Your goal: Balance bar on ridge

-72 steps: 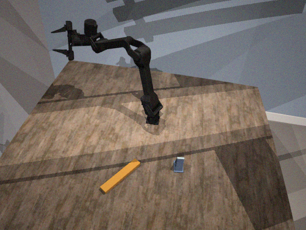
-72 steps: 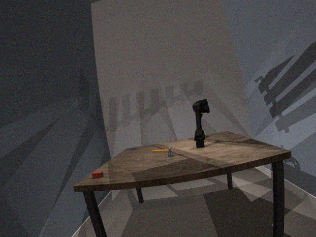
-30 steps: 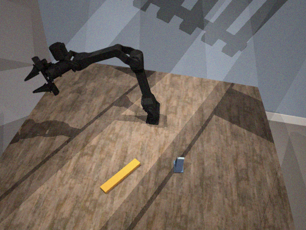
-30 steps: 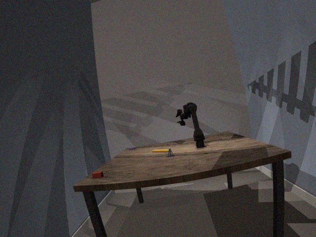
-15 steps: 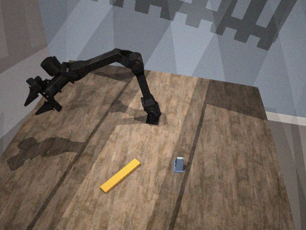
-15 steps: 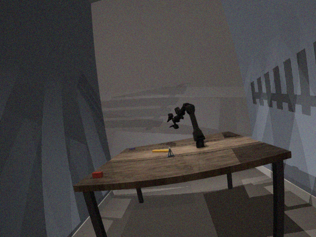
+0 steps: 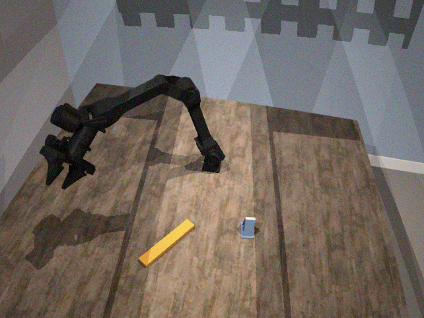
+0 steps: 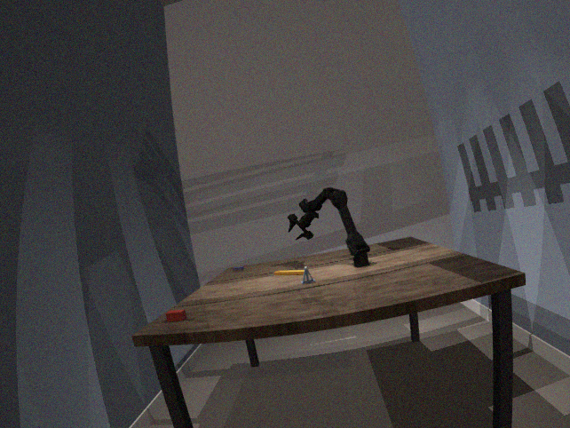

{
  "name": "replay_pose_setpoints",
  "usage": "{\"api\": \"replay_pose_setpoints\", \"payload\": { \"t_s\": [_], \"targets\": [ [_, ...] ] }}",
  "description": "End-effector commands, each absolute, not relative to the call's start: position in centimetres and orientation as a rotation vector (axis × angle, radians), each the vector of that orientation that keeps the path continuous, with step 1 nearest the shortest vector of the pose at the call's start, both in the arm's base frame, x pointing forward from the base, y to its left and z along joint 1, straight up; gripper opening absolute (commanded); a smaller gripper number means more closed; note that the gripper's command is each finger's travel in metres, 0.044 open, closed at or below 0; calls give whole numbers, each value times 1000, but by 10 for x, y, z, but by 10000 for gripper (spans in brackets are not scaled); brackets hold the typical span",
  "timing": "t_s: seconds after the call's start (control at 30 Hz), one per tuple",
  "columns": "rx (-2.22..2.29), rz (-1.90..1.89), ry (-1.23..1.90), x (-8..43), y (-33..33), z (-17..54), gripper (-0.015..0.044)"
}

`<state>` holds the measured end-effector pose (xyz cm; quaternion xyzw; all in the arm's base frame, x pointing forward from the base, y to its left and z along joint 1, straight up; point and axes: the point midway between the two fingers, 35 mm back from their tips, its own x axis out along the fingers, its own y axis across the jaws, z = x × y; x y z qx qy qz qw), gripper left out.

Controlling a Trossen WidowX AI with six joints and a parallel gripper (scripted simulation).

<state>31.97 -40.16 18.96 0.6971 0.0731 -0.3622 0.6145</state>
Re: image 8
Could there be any orange wooden bar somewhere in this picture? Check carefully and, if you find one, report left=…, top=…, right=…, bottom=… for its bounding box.
left=274, top=270, right=305, bottom=275

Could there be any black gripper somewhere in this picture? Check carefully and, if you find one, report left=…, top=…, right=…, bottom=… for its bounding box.
left=288, top=214, right=313, bottom=240

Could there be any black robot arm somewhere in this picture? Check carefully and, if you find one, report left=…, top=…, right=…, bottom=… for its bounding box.
left=299, top=187, right=370, bottom=267

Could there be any red block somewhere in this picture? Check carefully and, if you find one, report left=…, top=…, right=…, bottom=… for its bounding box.
left=166, top=309, right=186, bottom=322

